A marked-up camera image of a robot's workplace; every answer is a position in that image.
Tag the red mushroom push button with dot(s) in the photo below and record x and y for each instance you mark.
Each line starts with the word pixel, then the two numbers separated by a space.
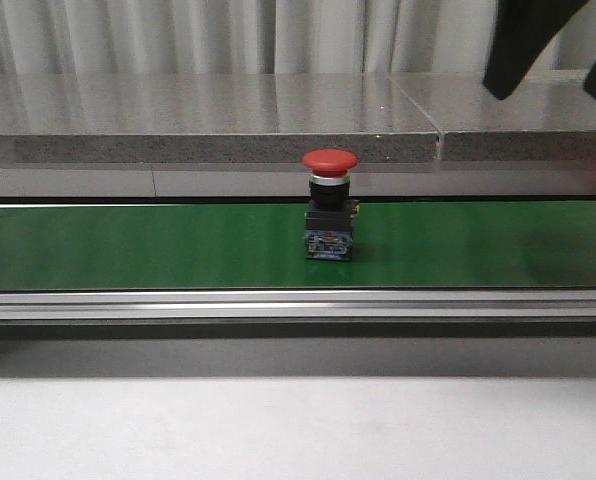
pixel 329 228

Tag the grey stone slab right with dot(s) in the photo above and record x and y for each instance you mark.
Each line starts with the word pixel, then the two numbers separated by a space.
pixel 549 118

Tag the green conveyor belt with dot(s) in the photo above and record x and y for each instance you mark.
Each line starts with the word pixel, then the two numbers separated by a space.
pixel 400 244

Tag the white pleated curtain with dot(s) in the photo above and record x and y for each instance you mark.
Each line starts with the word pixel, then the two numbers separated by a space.
pixel 278 37

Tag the grey speckled stone slab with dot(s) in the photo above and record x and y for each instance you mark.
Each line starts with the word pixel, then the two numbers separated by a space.
pixel 207 118

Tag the aluminium conveyor side rail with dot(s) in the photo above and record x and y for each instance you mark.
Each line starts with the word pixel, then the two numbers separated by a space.
pixel 295 307

